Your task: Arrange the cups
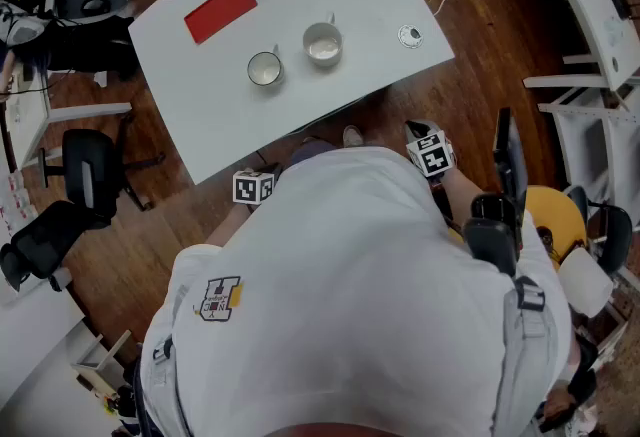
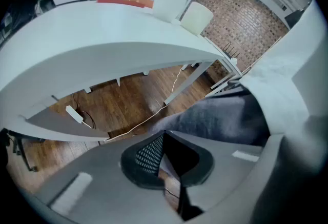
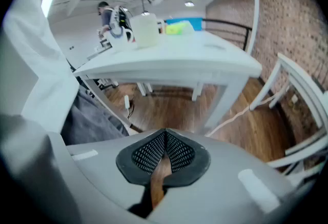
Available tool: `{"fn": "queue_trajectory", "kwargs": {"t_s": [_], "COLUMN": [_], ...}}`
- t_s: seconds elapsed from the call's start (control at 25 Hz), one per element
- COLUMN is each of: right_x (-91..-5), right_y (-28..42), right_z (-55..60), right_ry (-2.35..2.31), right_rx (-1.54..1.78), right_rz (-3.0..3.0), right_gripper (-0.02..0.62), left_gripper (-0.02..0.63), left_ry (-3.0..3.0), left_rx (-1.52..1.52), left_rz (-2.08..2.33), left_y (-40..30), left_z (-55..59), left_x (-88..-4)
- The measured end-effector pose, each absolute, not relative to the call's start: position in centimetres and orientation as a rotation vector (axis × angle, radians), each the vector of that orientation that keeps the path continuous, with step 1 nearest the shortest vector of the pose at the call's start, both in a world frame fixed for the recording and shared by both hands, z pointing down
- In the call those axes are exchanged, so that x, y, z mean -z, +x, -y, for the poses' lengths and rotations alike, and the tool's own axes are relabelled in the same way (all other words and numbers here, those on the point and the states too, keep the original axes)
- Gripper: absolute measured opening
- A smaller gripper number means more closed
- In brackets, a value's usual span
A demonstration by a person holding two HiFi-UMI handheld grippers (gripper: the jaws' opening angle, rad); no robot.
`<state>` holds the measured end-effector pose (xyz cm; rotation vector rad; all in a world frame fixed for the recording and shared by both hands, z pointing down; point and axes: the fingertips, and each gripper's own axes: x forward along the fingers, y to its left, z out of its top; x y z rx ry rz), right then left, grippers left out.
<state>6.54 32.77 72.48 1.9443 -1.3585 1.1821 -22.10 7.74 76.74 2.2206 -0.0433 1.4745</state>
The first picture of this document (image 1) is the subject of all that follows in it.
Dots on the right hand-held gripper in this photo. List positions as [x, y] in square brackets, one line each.
[432, 155]

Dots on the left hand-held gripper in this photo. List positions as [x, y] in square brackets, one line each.
[252, 187]

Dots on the dark-rimmed white cup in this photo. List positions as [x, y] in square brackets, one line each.
[265, 70]

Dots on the ribbed white cup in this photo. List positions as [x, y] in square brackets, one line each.
[323, 47]

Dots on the person's right forearm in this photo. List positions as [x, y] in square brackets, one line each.
[460, 195]

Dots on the person's left forearm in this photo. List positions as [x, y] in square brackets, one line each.
[230, 225]

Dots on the person's dark shorts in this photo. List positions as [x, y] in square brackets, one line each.
[312, 152]

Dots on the black chest monitor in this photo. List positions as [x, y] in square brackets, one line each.
[512, 165]

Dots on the person's light shoe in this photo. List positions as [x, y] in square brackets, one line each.
[353, 136]

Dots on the white round table grommet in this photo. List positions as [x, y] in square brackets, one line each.
[410, 36]

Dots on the person's white shirt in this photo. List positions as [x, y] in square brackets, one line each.
[350, 275]

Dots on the yellow chair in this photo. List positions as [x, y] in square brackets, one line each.
[555, 220]

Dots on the red tray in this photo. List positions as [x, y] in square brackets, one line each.
[220, 11]

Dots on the white chair seat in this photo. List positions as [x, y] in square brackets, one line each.
[585, 282]

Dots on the black mesh office chair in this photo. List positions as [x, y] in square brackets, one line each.
[45, 240]

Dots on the white work desk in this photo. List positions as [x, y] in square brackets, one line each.
[30, 115]

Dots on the black monitor mount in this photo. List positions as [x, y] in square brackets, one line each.
[492, 235]

